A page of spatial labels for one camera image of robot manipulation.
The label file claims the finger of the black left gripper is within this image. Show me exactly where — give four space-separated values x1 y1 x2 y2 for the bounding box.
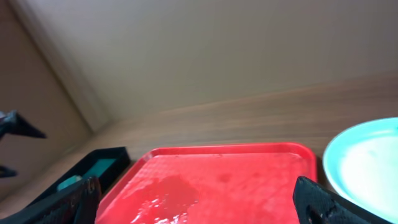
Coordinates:
1 110 47 139
0 166 17 178

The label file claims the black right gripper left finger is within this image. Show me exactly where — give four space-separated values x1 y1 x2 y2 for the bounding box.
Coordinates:
1 177 101 224

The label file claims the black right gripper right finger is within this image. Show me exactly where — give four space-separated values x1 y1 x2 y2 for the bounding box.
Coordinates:
293 176 390 224

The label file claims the light blue plate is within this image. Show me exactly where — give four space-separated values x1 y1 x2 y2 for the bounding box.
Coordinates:
323 117 397 223

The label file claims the black water tray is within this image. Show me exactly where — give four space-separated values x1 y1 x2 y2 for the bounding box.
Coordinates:
27 147 134 206

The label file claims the red plastic tray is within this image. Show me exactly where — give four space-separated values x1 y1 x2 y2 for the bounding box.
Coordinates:
96 142 317 223

